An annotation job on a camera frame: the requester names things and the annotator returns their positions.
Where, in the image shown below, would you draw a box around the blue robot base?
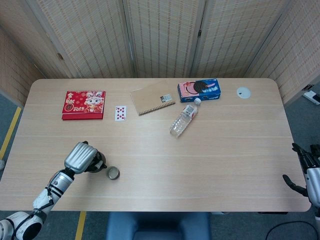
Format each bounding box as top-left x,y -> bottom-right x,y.
104,211 -> 212,240

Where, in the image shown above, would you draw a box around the hearts playing card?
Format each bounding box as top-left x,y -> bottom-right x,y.
114,105 -> 128,122

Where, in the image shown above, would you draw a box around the yellow floor tape strip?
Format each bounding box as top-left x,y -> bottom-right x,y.
74,211 -> 87,240
0,106 -> 23,153

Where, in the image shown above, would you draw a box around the bamboo folding screen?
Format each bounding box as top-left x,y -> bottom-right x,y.
0,0 -> 320,106

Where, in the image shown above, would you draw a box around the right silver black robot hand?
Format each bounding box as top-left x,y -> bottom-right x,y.
282,142 -> 320,205

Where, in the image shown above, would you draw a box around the red 2025 desk calendar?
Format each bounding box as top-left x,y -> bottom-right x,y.
61,89 -> 107,121

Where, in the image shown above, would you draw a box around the white power strip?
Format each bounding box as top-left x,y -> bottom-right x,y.
302,90 -> 320,105

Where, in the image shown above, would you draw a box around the black floor cable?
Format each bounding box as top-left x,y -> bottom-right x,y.
264,220 -> 318,240

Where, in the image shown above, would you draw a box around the clear plastic water bottle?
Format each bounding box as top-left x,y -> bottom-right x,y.
169,97 -> 202,139

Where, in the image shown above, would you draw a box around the brown spiral notebook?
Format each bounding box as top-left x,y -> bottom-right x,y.
129,80 -> 177,117

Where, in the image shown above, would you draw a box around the blue cookie box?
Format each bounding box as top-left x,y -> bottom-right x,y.
177,78 -> 222,104

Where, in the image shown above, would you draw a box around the black teapot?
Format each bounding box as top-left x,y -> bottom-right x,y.
87,149 -> 108,174

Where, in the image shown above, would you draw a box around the small metal cup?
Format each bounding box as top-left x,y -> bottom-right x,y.
106,166 -> 121,180

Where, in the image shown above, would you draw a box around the white table cable grommet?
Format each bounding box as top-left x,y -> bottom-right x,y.
236,86 -> 252,100

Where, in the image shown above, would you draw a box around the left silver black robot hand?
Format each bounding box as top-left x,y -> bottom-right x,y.
64,140 -> 108,175

